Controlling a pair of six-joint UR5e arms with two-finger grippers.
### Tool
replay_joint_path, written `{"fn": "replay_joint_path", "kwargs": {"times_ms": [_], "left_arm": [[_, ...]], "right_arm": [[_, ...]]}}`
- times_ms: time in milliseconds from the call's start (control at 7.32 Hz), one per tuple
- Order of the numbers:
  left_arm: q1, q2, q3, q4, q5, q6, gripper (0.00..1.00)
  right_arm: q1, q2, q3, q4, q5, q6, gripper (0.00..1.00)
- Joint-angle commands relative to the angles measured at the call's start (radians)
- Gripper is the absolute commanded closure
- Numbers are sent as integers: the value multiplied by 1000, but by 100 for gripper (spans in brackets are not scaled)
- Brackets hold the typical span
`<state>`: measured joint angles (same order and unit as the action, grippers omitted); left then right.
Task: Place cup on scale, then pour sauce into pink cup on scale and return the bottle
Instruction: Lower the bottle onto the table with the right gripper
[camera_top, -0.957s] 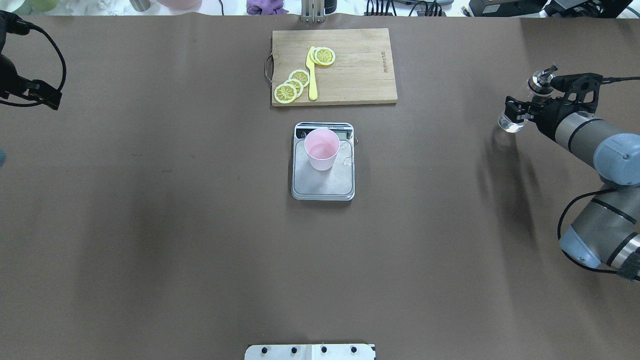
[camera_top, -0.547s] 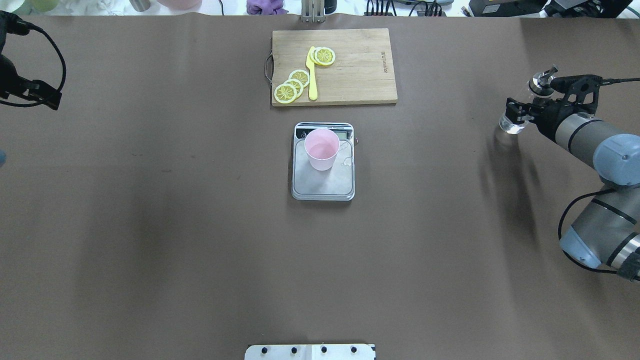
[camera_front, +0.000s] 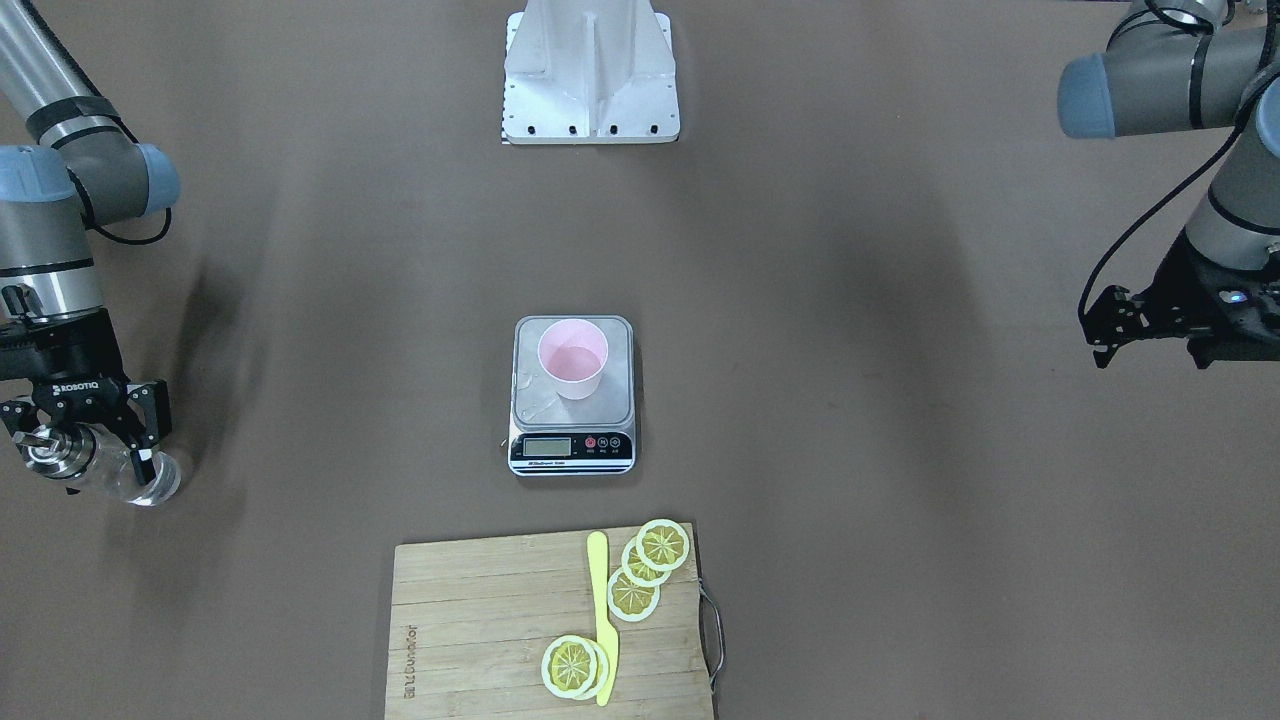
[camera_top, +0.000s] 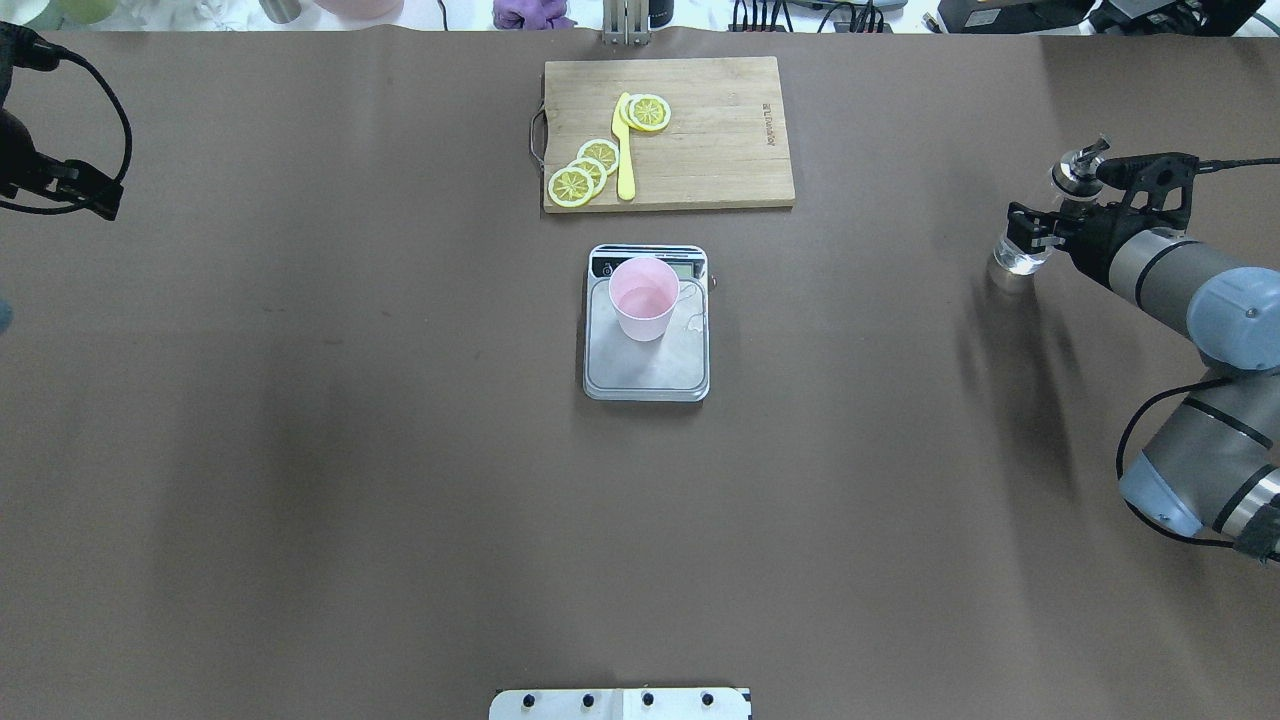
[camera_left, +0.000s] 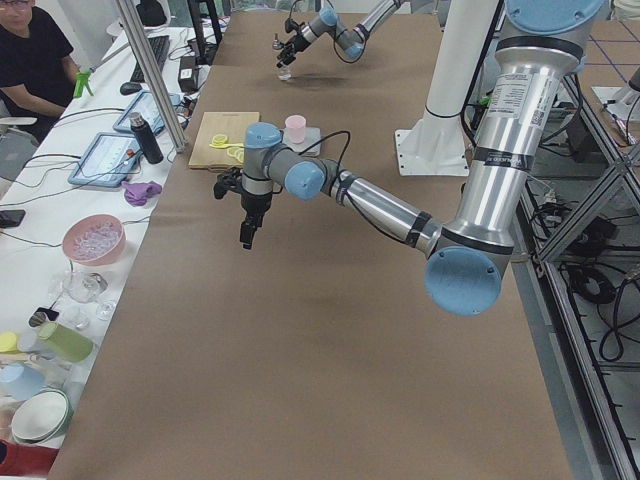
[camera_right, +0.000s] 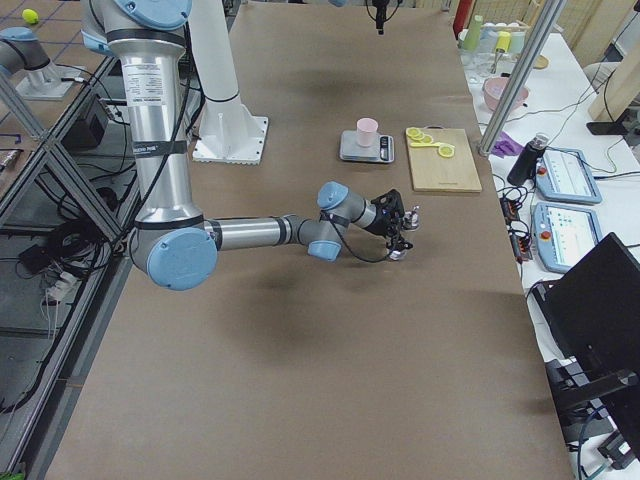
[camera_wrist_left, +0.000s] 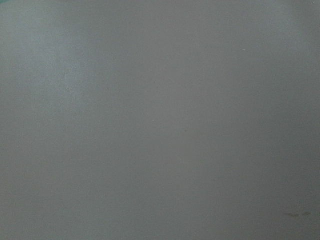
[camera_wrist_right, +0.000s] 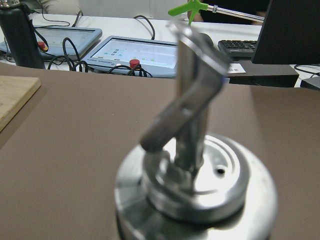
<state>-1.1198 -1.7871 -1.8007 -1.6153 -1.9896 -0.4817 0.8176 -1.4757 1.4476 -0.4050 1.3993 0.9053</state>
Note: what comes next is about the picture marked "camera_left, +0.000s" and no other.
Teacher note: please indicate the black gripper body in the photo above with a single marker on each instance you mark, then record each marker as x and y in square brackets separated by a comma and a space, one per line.
[254, 203]
[295, 44]

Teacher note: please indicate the glass sauce bottle metal spout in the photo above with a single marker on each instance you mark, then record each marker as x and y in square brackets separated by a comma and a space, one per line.
[282, 66]

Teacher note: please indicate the pink plastic cup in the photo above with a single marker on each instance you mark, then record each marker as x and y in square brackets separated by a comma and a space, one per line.
[295, 128]

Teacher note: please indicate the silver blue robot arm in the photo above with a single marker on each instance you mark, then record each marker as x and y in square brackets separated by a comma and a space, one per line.
[349, 44]
[540, 42]

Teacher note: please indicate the silver kitchen scale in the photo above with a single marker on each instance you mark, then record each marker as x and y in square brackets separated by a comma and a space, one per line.
[310, 146]

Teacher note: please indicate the green cup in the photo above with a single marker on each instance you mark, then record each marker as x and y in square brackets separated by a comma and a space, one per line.
[65, 342]

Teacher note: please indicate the yellow cup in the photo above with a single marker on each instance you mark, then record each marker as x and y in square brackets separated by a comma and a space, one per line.
[9, 342]

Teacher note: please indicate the light blue cup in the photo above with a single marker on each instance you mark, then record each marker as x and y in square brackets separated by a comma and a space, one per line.
[21, 381]

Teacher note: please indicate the yellow plastic knife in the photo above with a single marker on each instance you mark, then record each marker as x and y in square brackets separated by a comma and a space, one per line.
[226, 145]

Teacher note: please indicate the bamboo cutting board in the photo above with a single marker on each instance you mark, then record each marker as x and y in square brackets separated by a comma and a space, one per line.
[232, 124]

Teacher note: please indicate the black thermos bottle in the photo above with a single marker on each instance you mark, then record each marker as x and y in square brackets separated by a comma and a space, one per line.
[146, 138]

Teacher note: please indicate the purple cloth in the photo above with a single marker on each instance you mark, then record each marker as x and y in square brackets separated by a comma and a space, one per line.
[138, 193]

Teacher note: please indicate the blue teach pendant tablet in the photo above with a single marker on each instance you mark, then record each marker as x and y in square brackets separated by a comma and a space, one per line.
[108, 160]
[144, 103]

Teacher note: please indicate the pink bowl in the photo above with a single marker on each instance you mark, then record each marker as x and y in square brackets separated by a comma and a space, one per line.
[95, 240]

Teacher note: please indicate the black computer mouse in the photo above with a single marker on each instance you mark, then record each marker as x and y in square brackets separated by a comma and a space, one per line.
[129, 88]

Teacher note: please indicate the seated person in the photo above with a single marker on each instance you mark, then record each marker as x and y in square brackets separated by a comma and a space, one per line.
[38, 75]

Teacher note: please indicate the white green bowl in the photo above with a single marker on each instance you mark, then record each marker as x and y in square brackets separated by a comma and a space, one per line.
[43, 417]

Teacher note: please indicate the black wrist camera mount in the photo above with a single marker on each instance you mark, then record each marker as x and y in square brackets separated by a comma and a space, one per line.
[229, 180]
[292, 25]

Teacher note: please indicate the aluminium frame post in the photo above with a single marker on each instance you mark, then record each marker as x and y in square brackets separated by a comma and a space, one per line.
[144, 56]

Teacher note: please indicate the white pedestal column base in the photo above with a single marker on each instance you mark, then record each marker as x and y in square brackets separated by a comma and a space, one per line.
[435, 146]

